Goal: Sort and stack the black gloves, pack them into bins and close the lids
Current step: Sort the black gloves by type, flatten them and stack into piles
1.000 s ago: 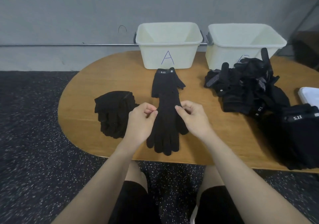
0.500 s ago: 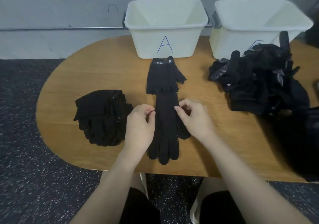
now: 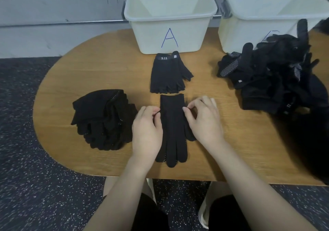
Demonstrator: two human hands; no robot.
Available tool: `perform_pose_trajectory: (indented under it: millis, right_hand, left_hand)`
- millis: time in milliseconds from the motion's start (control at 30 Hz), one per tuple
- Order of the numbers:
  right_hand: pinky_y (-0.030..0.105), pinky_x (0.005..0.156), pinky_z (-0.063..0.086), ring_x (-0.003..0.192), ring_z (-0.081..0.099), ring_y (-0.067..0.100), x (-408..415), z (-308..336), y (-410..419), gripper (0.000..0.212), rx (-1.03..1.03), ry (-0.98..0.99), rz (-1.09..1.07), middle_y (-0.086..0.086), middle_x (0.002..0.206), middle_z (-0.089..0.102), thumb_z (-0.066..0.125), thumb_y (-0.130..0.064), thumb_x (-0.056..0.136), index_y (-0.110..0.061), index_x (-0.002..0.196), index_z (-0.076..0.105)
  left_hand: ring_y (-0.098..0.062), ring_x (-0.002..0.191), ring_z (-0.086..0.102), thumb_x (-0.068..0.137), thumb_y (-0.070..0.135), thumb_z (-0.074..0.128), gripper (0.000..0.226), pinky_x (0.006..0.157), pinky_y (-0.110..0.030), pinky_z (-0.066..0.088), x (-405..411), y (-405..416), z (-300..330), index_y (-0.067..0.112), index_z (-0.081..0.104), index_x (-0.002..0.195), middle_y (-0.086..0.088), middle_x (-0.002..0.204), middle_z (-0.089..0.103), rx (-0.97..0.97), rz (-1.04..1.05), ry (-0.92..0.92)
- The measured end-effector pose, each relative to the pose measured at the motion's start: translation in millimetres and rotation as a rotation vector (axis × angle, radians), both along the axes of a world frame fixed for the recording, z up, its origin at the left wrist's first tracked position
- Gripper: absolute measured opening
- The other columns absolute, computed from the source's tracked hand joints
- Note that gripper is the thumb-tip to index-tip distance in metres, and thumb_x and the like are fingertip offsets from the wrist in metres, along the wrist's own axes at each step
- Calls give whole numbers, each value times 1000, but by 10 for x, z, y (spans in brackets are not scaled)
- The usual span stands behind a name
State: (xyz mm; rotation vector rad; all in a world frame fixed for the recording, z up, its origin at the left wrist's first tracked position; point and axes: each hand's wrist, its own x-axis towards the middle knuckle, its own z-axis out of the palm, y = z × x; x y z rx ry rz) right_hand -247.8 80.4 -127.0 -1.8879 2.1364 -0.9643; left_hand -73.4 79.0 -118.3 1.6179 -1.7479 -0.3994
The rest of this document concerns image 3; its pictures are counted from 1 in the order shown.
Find person's left hand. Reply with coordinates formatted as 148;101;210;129
131;104;164;166

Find person's right hand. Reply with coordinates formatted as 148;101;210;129
182;95;226;150

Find black dotted glove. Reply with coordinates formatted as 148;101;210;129
155;93;196;168
70;89;139;151

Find pile of black gloves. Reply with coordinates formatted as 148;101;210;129
216;18;329;117
70;89;139;151

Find stack of black gloves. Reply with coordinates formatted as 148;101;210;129
70;89;139;151

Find white plastic bin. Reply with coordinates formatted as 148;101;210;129
123;0;219;55
217;0;329;54

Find person's right forearm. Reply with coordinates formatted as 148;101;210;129
207;138;317;231

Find person's left forearm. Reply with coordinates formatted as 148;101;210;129
84;155;156;231

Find person's left leg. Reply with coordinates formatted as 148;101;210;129
103;176;156;204

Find person's black shorts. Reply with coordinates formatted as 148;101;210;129
131;191;255;231

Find grey wall pipe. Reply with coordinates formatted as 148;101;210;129
0;18;126;28

